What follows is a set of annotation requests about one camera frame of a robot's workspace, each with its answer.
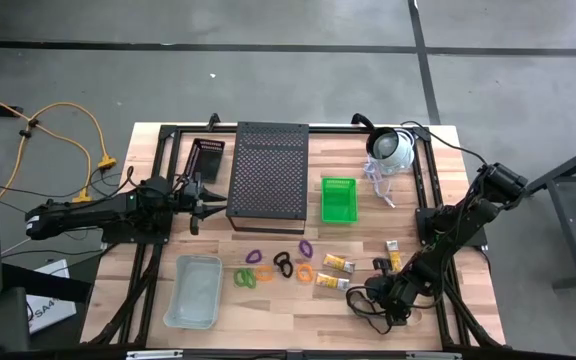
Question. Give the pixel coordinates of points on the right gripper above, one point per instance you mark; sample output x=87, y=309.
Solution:
x=395, y=295

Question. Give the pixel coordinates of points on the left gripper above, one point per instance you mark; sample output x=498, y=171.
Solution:
x=190, y=200

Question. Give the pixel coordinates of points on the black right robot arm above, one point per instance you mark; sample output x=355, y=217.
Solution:
x=468, y=215

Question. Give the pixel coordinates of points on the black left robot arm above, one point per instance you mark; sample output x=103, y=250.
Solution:
x=93, y=212

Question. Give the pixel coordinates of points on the white desk lamp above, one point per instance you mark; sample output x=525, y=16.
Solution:
x=388, y=147

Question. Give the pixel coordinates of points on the black mesh tray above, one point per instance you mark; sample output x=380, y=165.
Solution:
x=211, y=160

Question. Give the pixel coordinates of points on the black perforated metal shelf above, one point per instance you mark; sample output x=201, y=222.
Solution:
x=268, y=170

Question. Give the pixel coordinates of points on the pale blue plastic bin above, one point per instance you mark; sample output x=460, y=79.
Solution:
x=193, y=292

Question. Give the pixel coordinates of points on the green plastic basket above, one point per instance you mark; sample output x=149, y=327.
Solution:
x=339, y=200

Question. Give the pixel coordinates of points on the white paper sign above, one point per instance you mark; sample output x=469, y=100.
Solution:
x=50, y=305

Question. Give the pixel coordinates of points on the black metal stand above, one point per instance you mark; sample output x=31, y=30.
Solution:
x=568, y=210

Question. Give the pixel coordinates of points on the dark grey floor box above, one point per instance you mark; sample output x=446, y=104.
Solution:
x=3, y=320

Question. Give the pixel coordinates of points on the black frame clamp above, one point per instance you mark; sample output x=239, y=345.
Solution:
x=213, y=121
x=362, y=120

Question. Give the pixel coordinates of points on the black metal rig frame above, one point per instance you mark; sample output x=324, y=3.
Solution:
x=170, y=131

